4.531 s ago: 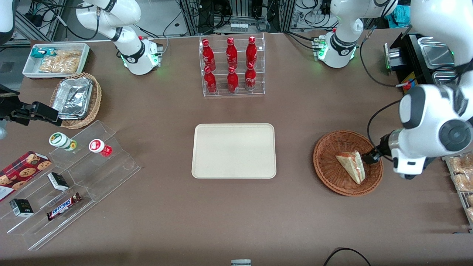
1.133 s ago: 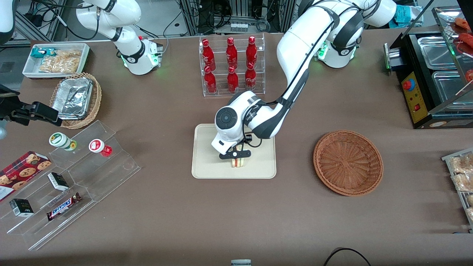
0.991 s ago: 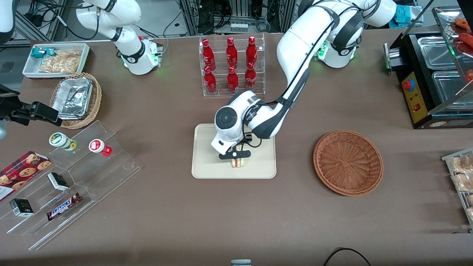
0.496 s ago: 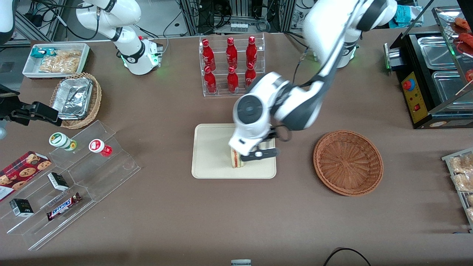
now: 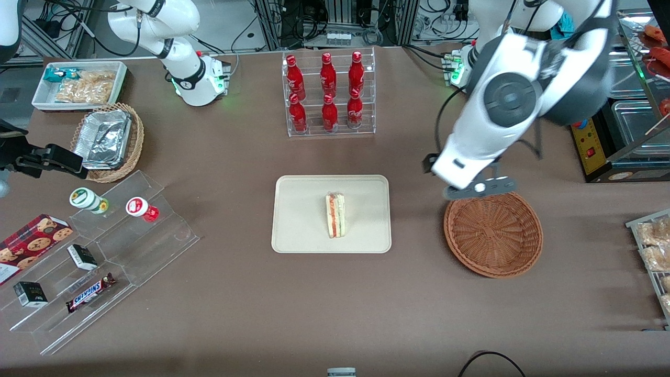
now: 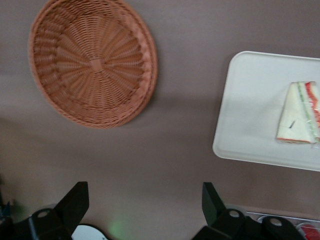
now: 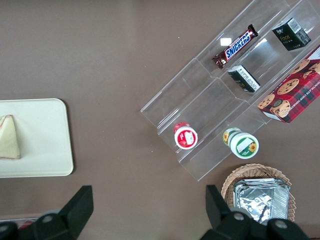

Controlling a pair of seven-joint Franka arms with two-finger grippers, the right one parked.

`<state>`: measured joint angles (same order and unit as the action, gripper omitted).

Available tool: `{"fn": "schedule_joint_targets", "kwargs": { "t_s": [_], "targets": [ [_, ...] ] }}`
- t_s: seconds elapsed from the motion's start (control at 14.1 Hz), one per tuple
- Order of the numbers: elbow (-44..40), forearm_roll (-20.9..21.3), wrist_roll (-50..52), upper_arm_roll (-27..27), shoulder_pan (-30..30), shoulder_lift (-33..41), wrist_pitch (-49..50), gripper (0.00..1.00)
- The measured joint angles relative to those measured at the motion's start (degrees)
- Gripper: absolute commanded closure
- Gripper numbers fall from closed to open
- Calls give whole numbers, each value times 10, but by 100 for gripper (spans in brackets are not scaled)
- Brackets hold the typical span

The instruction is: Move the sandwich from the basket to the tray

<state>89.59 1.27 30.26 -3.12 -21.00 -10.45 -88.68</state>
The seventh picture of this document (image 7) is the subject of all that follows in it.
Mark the clear acrylic tiered display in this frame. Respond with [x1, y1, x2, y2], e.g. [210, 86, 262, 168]
[139, 0, 320, 182]

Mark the triangular sandwich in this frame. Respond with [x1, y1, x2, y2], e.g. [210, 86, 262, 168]
[0, 114, 22, 160]

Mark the red lid yogurt cup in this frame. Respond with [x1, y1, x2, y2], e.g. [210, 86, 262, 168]
[173, 121, 200, 151]

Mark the green lid yogurt cup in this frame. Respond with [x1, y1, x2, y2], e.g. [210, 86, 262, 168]
[222, 127, 260, 160]

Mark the light wicker basket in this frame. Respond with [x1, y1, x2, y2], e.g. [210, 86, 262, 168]
[220, 163, 297, 224]

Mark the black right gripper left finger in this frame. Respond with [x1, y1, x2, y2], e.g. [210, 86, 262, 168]
[23, 185, 94, 240]

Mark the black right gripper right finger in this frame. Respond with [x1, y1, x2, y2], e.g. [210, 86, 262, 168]
[199, 184, 272, 240]

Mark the red plaid cookie box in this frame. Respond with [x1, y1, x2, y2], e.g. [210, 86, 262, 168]
[257, 44, 320, 125]

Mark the beige plastic tray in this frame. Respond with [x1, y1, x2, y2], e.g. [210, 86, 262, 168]
[0, 97, 75, 179]

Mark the stack of foil trays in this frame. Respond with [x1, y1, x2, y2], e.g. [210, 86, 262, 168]
[232, 177, 292, 226]

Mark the black Face print carton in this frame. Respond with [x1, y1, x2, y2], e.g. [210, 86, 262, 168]
[271, 17, 312, 52]

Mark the Snickers chocolate bar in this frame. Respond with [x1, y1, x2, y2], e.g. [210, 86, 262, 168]
[211, 23, 259, 70]

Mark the black carton white text side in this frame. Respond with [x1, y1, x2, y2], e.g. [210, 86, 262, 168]
[227, 64, 261, 94]

